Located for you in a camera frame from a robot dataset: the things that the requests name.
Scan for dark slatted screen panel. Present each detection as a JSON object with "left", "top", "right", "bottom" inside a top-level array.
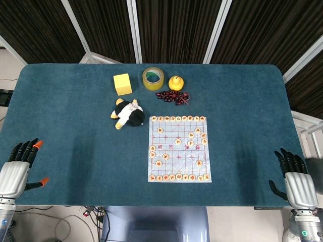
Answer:
[
  {"left": 203, "top": 0, "right": 323, "bottom": 74},
  {"left": 283, "top": 41, "right": 323, "bottom": 119},
  {"left": 127, "top": 0, "right": 232, "bottom": 64},
  {"left": 0, "top": 0, "right": 86, "bottom": 64},
  {"left": 61, "top": 0, "right": 139, "bottom": 64}
]

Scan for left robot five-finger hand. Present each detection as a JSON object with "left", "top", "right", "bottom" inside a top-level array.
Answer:
[{"left": 0, "top": 138, "right": 50, "bottom": 199}]

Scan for blue felt table cover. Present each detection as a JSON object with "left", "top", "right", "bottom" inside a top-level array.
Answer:
[{"left": 0, "top": 63, "right": 315, "bottom": 207}]

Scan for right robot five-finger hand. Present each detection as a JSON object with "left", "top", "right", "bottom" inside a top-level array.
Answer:
[{"left": 268, "top": 148, "right": 319, "bottom": 209}]

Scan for dark red toy grapes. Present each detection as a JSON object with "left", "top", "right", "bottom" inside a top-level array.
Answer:
[{"left": 155, "top": 90, "right": 191, "bottom": 106}]

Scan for xiangqi board sheet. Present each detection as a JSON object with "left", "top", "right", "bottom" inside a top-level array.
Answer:
[{"left": 147, "top": 115, "right": 212, "bottom": 183}]

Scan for clear packing tape roll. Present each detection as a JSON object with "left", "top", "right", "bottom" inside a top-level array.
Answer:
[{"left": 142, "top": 67, "right": 165, "bottom": 90}]

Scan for thin floor cable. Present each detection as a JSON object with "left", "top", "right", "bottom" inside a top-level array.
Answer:
[{"left": 10, "top": 206, "right": 98, "bottom": 242}]

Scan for tangled cable bundle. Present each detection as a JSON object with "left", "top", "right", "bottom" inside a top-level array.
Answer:
[{"left": 81, "top": 206, "right": 106, "bottom": 242}]

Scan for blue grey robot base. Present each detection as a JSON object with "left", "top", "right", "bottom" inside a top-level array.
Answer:
[{"left": 100, "top": 206, "right": 210, "bottom": 242}]

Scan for yellow toy pear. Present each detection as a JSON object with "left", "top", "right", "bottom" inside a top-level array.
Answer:
[{"left": 168, "top": 75, "right": 184, "bottom": 91}]

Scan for black electronic box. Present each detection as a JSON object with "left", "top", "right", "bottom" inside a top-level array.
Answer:
[{"left": 0, "top": 89, "right": 14, "bottom": 107}]

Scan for black white plush toy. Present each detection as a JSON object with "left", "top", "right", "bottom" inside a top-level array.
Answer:
[{"left": 110, "top": 98, "right": 146, "bottom": 130}]

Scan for white metal rack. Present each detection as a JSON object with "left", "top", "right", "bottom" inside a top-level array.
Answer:
[{"left": 290, "top": 110, "right": 323, "bottom": 195}]

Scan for yellow foam cube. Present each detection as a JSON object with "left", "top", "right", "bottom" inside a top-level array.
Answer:
[{"left": 113, "top": 73, "right": 133, "bottom": 96}]

